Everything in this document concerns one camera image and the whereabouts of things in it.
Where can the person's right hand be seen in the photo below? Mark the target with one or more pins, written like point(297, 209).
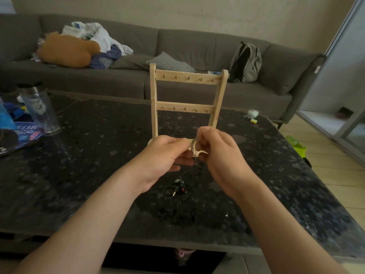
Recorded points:
point(228, 165)

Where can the person's left hand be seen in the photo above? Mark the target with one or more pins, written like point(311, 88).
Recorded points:
point(156, 162)

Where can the wooden jewelry stand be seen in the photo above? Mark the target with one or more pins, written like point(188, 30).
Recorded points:
point(182, 77)

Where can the person's left forearm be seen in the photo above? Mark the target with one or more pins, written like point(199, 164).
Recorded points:
point(85, 225)

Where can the person's right forearm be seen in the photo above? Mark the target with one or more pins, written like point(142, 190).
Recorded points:
point(285, 231)

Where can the green bag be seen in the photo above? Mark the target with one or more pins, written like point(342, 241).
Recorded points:
point(298, 146)

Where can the small black object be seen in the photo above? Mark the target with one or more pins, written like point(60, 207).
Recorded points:
point(307, 162)

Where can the pink item under table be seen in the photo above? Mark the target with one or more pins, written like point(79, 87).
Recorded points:
point(183, 253)

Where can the checkered pillow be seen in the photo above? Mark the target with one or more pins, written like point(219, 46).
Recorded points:
point(171, 63)

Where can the grey backpack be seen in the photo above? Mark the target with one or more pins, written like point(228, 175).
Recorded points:
point(252, 65)

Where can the grey flat cushion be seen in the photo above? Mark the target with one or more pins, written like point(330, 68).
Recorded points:
point(129, 61)

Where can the blue crumpled garment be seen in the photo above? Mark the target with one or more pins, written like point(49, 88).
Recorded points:
point(102, 61)

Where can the grey fabric sofa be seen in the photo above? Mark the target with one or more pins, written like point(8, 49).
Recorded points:
point(199, 42)

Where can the clear plastic tumbler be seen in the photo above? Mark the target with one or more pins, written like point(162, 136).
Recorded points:
point(40, 111)

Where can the dark shoe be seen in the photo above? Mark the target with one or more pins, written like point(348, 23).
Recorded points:
point(345, 113)

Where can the blue printed packet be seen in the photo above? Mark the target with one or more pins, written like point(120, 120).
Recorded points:
point(28, 134)

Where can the white crumpled garment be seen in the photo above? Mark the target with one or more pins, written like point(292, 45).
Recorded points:
point(98, 35)

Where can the brown plush toy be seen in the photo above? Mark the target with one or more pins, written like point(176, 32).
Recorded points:
point(65, 51)

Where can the sliding glass door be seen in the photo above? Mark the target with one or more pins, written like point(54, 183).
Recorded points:
point(342, 68)

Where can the blue plastic bottle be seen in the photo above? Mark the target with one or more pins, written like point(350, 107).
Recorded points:
point(6, 118)

